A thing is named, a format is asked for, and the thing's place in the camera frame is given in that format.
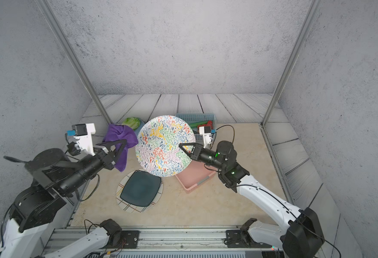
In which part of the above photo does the aluminium frame post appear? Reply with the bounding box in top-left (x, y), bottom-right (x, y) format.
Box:
top-left (35, 0), bottom-right (113, 124)
top-left (261, 0), bottom-right (321, 128)

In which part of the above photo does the blue plastic basket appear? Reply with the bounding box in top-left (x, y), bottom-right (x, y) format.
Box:
top-left (175, 113), bottom-right (217, 144)

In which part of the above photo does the white plaid striped plate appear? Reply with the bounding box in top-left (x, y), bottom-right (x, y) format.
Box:
top-left (115, 171), bottom-right (164, 213)

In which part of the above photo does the green lettuce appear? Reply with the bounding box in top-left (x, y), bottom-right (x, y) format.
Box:
top-left (121, 117), bottom-right (140, 130)

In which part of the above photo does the pink plastic dish basket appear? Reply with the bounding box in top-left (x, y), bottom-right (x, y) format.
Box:
top-left (175, 161), bottom-right (216, 194)

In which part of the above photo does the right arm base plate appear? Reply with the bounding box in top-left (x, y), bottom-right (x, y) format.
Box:
top-left (223, 229), bottom-right (272, 248)

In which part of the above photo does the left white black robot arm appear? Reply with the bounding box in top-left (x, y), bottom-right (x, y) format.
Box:
top-left (0, 140), bottom-right (127, 258)

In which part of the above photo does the purple cleaning cloth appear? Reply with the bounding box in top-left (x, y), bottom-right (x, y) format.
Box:
top-left (102, 123), bottom-right (140, 173)

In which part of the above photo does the dark green square plate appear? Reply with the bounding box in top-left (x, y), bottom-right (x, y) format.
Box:
top-left (120, 170), bottom-right (162, 207)

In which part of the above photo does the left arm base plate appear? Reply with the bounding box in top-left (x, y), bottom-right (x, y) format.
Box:
top-left (100, 230), bottom-right (140, 249)

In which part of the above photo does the aluminium mounting rail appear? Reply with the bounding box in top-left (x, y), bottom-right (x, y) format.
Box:
top-left (40, 225), bottom-right (325, 258)

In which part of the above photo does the colourful squiggle pattern plate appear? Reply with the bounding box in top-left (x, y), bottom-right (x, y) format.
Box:
top-left (135, 115), bottom-right (195, 177)

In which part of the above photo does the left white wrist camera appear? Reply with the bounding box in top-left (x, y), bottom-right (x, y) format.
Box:
top-left (65, 123), bottom-right (96, 156)

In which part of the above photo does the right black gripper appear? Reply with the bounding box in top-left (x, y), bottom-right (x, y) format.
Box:
top-left (180, 143), bottom-right (228, 174)

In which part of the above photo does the right aluminium frame post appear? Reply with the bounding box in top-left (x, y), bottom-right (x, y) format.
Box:
top-left (261, 0), bottom-right (321, 128)

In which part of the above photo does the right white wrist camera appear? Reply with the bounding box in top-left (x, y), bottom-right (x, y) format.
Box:
top-left (199, 126), bottom-right (214, 148)

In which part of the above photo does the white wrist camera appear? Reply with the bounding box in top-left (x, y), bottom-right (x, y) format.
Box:
top-left (65, 123), bottom-right (96, 156)
top-left (199, 126), bottom-right (214, 148)

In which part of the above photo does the left aluminium frame post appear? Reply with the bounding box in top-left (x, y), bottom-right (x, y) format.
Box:
top-left (35, 0), bottom-right (113, 124)

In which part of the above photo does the light blue small plate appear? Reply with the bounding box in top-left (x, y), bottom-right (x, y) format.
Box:
top-left (134, 119), bottom-right (145, 136)

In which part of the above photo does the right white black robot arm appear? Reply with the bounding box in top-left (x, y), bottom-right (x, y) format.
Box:
top-left (179, 141), bottom-right (327, 258)

